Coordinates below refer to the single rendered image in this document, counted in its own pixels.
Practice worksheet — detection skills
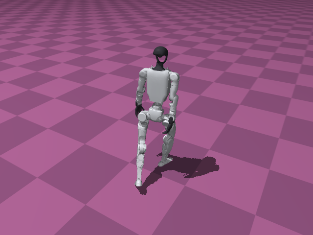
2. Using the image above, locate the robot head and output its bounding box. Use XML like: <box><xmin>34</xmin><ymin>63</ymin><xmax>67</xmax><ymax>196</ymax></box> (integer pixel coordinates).
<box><xmin>152</xmin><ymin>46</ymin><xmax>168</xmax><ymax>71</ymax></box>

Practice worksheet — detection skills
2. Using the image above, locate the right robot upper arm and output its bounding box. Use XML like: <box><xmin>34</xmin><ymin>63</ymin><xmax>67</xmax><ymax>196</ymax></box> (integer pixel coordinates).
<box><xmin>169</xmin><ymin>71</ymin><xmax>180</xmax><ymax>102</ymax></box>

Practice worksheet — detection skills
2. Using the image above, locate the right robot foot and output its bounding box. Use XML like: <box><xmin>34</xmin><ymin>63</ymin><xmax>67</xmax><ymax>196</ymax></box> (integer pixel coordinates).
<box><xmin>158</xmin><ymin>157</ymin><xmax>173</xmax><ymax>166</ymax></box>

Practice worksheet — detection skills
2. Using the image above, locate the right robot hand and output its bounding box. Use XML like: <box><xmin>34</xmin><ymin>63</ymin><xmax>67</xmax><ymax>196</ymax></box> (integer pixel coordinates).
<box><xmin>163</xmin><ymin>117</ymin><xmax>174</xmax><ymax>134</ymax></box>

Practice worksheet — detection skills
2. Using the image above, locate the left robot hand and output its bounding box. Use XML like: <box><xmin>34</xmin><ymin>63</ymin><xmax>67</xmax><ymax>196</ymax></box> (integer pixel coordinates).
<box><xmin>135</xmin><ymin>102</ymin><xmax>144</xmax><ymax>117</ymax></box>

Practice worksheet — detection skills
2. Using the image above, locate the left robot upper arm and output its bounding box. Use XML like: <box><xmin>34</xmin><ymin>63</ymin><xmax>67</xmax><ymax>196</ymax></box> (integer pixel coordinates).
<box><xmin>137</xmin><ymin>68</ymin><xmax>148</xmax><ymax>93</ymax></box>

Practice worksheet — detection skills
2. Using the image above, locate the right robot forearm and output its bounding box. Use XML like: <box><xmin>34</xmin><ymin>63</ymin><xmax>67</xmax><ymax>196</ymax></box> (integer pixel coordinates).
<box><xmin>169</xmin><ymin>95</ymin><xmax>179</xmax><ymax>121</ymax></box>

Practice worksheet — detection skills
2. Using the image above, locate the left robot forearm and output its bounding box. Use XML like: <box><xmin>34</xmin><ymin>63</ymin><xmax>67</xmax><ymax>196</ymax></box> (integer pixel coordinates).
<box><xmin>136</xmin><ymin>88</ymin><xmax>143</xmax><ymax>105</ymax></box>

